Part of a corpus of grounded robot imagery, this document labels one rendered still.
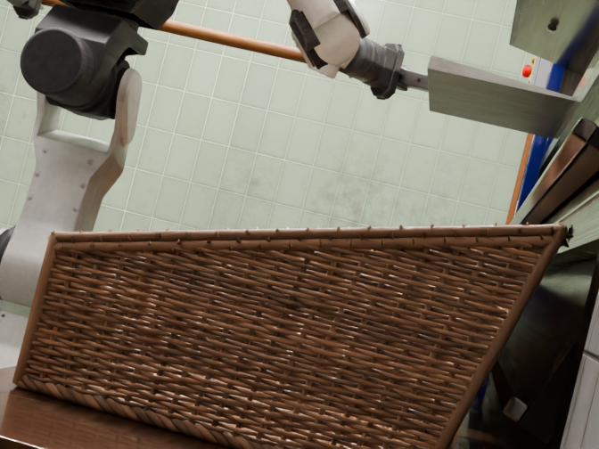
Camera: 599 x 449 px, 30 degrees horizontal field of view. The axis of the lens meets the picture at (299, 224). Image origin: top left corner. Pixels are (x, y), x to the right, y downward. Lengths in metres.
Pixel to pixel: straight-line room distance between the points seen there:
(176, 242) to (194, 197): 2.79
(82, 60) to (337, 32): 0.47
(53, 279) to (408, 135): 2.75
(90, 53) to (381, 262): 1.00
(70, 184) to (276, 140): 1.84
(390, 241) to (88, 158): 1.10
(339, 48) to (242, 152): 1.80
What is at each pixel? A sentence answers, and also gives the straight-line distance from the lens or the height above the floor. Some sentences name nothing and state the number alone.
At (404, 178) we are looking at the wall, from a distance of 3.75.
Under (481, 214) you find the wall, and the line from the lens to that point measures 3.73.
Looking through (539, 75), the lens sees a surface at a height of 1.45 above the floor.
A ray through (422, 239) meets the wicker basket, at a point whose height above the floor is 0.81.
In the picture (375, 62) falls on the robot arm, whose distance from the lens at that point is 2.38.
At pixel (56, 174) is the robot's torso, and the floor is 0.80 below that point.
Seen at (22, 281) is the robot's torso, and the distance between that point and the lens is 2.02.
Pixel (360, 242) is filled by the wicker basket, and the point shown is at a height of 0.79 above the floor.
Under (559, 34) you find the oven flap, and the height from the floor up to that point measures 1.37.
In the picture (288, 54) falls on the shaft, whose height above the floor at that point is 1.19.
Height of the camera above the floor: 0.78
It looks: 1 degrees up
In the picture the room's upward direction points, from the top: 14 degrees clockwise
